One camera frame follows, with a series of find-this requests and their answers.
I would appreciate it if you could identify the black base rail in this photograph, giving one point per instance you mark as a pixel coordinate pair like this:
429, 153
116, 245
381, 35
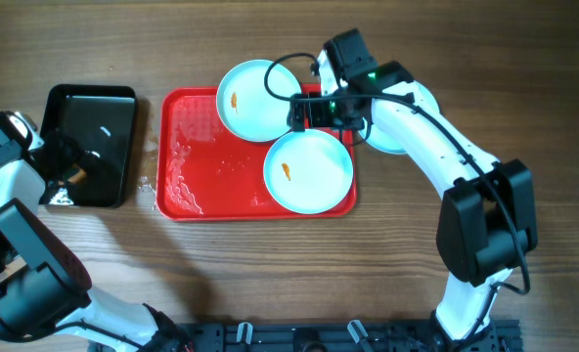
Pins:
394, 336

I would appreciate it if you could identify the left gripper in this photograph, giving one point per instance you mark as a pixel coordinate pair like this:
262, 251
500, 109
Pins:
63, 153

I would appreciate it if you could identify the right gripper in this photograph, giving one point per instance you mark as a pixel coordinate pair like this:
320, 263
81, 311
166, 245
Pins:
313, 103

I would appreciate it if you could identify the green orange sponge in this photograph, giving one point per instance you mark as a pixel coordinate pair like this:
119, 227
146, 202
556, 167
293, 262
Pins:
76, 176

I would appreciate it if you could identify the white plate top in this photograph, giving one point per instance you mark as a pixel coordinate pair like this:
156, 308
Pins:
246, 108

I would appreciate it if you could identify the black water basin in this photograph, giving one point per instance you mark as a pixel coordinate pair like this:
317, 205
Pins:
101, 119

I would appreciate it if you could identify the red plastic tray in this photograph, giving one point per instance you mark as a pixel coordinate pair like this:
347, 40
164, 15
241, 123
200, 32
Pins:
206, 173

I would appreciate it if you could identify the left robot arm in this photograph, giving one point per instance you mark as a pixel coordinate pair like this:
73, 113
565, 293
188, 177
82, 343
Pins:
44, 288

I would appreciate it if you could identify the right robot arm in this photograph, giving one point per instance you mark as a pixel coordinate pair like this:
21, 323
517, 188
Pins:
487, 221

